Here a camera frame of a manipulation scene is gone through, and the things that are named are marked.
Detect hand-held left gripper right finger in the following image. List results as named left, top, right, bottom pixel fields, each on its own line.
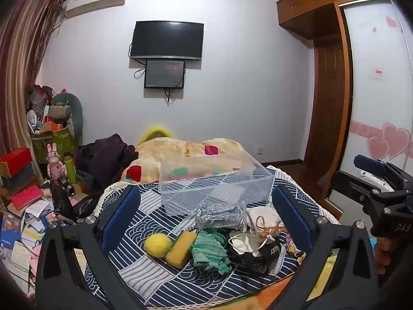
left=267, top=187, right=382, bottom=310

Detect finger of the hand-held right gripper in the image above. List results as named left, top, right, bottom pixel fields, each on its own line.
left=353, top=155, right=389, bottom=177
left=331, top=170, right=376, bottom=208

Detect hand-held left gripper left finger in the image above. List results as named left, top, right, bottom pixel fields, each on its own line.
left=35, top=185, right=146, bottom=310

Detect white pouch with gold ribbon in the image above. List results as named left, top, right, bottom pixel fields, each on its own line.
left=246, top=206, right=288, bottom=243

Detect black fabric piece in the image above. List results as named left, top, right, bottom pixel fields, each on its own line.
left=230, top=238, right=285, bottom=274

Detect yellow felt ball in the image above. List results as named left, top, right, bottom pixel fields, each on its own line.
left=144, top=234, right=173, bottom=258

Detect white face mask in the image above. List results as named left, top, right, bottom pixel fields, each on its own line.
left=228, top=234, right=259, bottom=256

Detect yellow sponge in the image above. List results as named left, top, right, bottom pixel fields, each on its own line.
left=165, top=230, right=197, bottom=269

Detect silver mesh scrubber bag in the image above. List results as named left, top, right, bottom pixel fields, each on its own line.
left=195, top=201, right=246, bottom=234

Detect green knitted cloth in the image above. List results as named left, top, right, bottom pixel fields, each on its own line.
left=190, top=229, right=233, bottom=274

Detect clear plastic storage box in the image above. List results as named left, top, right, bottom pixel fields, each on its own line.
left=158, top=151, right=275, bottom=216

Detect person's right hand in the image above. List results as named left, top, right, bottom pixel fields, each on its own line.
left=374, top=237, right=393, bottom=276

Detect black plastic bag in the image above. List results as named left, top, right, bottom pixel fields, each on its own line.
left=51, top=181, right=98, bottom=224

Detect pile of dark clothes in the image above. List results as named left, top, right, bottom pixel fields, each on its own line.
left=74, top=134, right=139, bottom=195

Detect black cylindrical device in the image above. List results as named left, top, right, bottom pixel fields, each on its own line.
left=57, top=176, right=77, bottom=197

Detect wardrobe sliding door with hearts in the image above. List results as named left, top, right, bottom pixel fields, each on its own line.
left=325, top=0, right=413, bottom=208

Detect green bottle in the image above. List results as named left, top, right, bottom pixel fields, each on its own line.
left=63, top=153, right=77, bottom=185

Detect brown wooden door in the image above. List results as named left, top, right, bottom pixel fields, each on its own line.
left=303, top=43, right=348, bottom=175

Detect pink bunny figure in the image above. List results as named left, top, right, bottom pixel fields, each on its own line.
left=46, top=143, right=67, bottom=180

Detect beige blanket with coloured patches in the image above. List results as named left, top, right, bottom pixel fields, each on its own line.
left=122, top=137, right=259, bottom=185

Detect yellow fuzzy object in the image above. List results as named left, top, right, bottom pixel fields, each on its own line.
left=138, top=124, right=177, bottom=146

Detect red book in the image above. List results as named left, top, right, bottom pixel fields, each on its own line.
left=10, top=185, right=44, bottom=211

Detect green patterned bag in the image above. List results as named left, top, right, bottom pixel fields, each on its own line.
left=31, top=126, right=77, bottom=166

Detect pile of papers and booklets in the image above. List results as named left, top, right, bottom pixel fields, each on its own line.
left=0, top=197, right=78, bottom=298

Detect green plush toy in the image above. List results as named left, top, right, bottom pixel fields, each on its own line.
left=51, top=92, right=85, bottom=146

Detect red box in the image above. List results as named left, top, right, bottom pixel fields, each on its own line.
left=0, top=147, right=34, bottom=179

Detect wooden overhead cupboard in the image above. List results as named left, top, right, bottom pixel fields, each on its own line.
left=275, top=0, right=392, bottom=40

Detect striped brown curtain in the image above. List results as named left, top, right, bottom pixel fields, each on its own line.
left=0, top=0, right=67, bottom=159

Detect white air conditioner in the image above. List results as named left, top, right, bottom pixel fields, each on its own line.
left=64, top=0, right=130, bottom=19

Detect small wall mounted monitor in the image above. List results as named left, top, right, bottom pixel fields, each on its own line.
left=144, top=59, right=187, bottom=90

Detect wall mounted black television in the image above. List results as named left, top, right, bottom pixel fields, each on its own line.
left=130, top=21, right=205, bottom=61

